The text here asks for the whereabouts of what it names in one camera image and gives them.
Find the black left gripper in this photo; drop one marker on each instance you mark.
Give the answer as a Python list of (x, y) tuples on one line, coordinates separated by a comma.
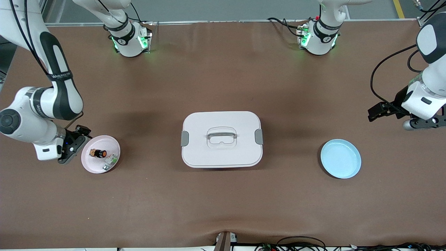
[(398, 102)]

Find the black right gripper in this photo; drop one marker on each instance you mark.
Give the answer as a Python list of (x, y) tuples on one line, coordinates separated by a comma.
[(72, 136)]

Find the orange push-button switch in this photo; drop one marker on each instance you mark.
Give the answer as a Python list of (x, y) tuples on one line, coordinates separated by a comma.
[(99, 153)]

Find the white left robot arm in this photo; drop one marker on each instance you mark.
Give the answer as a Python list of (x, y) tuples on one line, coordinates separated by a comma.
[(432, 83)]

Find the pink round plate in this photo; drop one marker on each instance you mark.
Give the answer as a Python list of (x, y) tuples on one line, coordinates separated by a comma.
[(94, 165)]

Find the light blue round plate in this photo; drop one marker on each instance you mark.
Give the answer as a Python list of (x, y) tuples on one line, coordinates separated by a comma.
[(340, 158)]

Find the grey box latch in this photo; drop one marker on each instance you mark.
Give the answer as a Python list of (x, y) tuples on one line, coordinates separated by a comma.
[(184, 138), (259, 136)]

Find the white lidded storage box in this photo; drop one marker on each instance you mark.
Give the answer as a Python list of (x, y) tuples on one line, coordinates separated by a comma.
[(223, 153)]

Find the green white switch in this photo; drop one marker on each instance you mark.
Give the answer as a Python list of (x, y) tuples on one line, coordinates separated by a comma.
[(110, 162)]

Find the aluminium frame profile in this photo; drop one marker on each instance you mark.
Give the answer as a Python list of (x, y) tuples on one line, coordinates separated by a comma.
[(422, 21)]

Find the brown grey mount post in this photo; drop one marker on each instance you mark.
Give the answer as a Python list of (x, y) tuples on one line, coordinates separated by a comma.
[(224, 242)]

